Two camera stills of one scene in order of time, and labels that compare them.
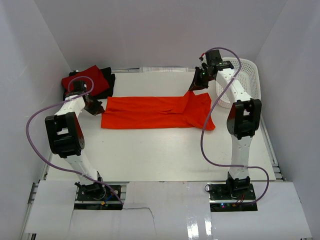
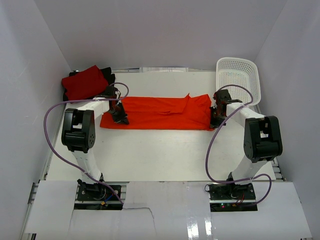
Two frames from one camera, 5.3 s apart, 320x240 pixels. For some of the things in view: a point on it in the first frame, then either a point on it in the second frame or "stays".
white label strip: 163,69 stays
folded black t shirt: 109,79 stays
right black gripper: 196,84 → 213,123
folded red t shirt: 100,84 stays
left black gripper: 97,109 → 122,118
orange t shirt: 192,110 stays
